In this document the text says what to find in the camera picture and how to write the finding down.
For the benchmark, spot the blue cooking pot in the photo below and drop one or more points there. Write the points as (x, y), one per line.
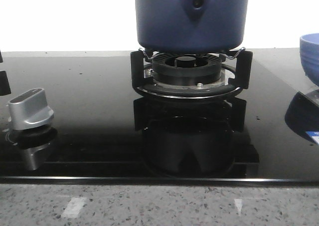
(190, 26)

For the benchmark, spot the blue ceramic bowl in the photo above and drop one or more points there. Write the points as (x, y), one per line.
(309, 55)

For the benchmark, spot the black pot support grate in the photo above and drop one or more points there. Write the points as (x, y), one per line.
(235, 77)

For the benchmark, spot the black left pot support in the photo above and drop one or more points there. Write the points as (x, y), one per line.
(4, 84)

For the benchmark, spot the black gas burner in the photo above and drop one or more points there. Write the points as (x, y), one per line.
(186, 70)

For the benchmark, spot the black glass cooktop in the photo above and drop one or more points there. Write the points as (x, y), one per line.
(103, 132)

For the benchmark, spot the silver stove knob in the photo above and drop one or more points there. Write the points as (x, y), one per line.
(30, 110)

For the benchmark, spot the blue label sticker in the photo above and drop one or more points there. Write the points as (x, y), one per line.
(314, 135)

